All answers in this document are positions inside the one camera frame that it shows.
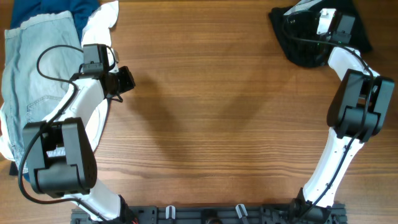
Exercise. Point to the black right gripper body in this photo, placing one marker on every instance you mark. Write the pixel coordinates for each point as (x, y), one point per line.
(313, 46)

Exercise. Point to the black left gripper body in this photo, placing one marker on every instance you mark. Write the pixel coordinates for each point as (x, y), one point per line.
(122, 81)

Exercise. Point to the white garment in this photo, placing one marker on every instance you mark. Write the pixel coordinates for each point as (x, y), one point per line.
(99, 31)

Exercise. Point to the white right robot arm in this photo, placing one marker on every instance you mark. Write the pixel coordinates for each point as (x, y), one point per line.
(357, 113)

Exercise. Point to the light blue denim shorts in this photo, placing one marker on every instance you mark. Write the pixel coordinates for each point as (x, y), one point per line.
(28, 77)

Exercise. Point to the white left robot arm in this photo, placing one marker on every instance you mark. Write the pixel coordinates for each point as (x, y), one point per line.
(58, 153)

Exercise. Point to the black shorts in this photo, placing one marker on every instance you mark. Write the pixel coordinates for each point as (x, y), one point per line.
(296, 25)

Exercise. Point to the dark blue garment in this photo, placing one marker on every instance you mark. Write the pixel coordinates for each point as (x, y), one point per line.
(56, 9)

